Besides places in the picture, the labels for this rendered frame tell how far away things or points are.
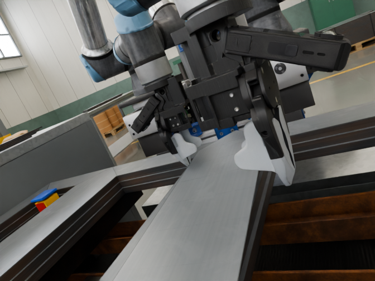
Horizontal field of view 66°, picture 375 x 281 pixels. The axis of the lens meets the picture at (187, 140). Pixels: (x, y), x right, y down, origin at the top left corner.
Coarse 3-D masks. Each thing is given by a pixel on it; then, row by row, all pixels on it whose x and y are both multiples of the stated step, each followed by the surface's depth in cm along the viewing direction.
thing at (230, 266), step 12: (192, 264) 36; (204, 264) 35; (216, 264) 34; (228, 264) 33; (240, 264) 32; (120, 276) 39; (132, 276) 38; (144, 276) 37; (156, 276) 36; (168, 276) 35; (180, 276) 34; (192, 276) 34; (204, 276) 33; (216, 276) 32; (228, 276) 31
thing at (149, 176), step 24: (360, 120) 55; (312, 144) 59; (336, 144) 57; (360, 144) 55; (168, 168) 77; (120, 192) 83; (168, 192) 59; (264, 192) 51; (24, 216) 92; (72, 216) 69; (96, 216) 74; (264, 216) 47; (0, 240) 84; (48, 240) 63; (72, 240) 66; (24, 264) 58; (48, 264) 60; (120, 264) 42
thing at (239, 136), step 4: (240, 132) 76; (228, 136) 77; (232, 136) 76; (236, 136) 75; (240, 136) 73; (220, 140) 76; (224, 140) 75; (228, 140) 74; (232, 140) 73; (236, 140) 71; (212, 144) 76; (216, 144) 75; (220, 144) 73; (204, 148) 76; (208, 148) 74
